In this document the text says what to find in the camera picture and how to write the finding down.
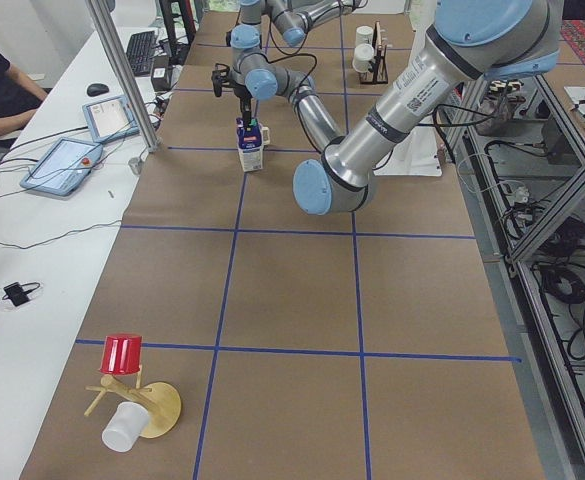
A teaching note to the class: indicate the red plastic cup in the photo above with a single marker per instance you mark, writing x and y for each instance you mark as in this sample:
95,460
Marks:
121,354

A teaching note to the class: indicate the teach pendant near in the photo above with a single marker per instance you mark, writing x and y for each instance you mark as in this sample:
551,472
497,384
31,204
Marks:
63,167

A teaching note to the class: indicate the aluminium frame post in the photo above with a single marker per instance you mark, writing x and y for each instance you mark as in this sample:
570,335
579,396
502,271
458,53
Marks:
117,58

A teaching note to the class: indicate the blue white milk carton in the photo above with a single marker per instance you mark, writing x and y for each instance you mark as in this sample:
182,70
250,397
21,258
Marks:
249,145

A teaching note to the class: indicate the black keyboard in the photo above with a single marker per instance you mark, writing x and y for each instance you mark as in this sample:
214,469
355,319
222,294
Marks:
140,52

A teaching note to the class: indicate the white ceramic mug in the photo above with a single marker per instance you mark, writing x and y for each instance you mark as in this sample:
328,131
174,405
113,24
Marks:
266,136

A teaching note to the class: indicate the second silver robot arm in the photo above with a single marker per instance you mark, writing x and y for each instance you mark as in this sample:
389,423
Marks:
468,40

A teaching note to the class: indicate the teach pendant far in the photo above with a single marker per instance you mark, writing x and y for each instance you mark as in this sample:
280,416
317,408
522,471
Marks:
110,119

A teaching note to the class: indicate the black computer mouse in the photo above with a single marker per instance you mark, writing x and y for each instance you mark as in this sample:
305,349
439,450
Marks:
96,89

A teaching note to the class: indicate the wooden cup tree stand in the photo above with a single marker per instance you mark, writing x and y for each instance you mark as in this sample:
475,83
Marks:
160,400

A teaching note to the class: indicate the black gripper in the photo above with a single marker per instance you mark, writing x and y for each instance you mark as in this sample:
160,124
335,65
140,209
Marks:
242,93

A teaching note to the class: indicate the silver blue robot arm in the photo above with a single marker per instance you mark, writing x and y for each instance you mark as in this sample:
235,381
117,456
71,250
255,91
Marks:
253,76

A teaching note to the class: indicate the teach pendant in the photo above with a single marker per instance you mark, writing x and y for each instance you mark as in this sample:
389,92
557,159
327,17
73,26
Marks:
63,167
110,119

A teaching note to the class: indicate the white mug on rack top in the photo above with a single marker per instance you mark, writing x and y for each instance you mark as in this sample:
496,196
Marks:
364,35

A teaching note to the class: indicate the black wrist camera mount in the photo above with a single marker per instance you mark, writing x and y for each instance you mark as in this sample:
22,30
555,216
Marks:
221,79

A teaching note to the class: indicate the white plastic cup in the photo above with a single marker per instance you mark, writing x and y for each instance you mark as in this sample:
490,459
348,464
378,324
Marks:
125,426

